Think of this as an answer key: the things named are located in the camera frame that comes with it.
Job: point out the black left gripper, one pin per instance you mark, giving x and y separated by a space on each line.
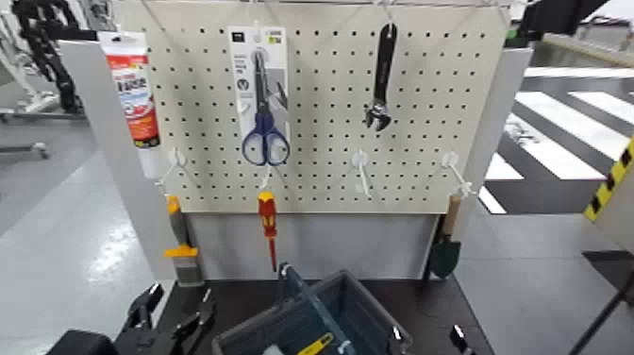
146 342

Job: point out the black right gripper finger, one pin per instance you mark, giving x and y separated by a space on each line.
459 339

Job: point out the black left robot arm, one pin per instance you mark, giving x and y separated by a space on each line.
81 343

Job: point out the dark blue-grey plastic crate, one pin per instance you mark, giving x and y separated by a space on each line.
361 307

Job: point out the yellow black tool in crate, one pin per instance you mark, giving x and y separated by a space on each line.
317 344

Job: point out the red yellow screwdriver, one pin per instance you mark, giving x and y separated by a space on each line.
267 213

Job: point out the black slanted pole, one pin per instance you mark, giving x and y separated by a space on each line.
602 317

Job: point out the white pegboard hook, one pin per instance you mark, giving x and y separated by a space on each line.
266 177
453 163
361 166
176 158

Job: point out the white orange sealant tube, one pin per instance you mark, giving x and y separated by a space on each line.
133 94

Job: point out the yellow black striped barrier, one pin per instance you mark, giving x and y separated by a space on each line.
611 181

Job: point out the blue scissors in card package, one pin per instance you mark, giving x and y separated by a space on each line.
262 99

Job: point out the beige perforated pegboard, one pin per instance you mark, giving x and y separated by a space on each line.
327 99

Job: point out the black adjustable wrench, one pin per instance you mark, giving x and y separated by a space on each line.
382 74

